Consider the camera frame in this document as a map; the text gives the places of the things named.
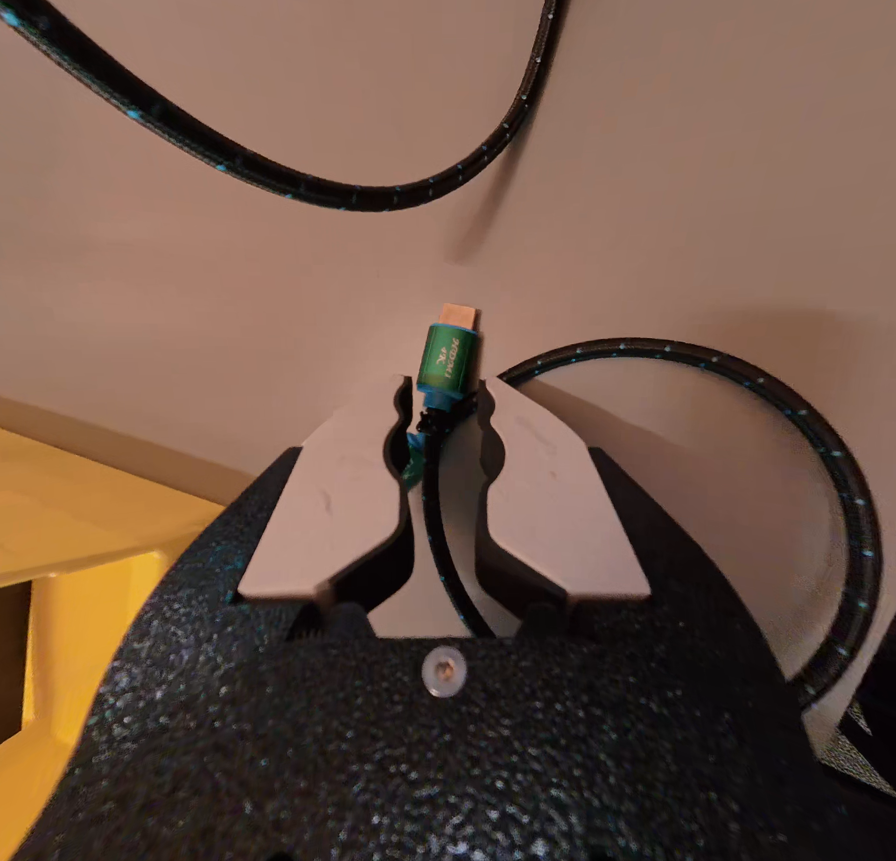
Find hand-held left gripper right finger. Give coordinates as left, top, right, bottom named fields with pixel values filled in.
left=475, top=375, right=653, bottom=609

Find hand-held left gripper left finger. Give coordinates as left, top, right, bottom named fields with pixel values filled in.
left=237, top=373, right=418, bottom=609

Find black braided cable green plugs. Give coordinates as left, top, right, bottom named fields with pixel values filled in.
left=0, top=0, right=884, bottom=708

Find grey desk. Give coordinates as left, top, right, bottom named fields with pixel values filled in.
left=0, top=0, right=896, bottom=771

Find yellow plastic bin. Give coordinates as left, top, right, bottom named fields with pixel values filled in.
left=0, top=424, right=232, bottom=848

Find dark mesh fabric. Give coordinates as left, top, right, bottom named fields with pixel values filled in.
left=805, top=616, right=896, bottom=799

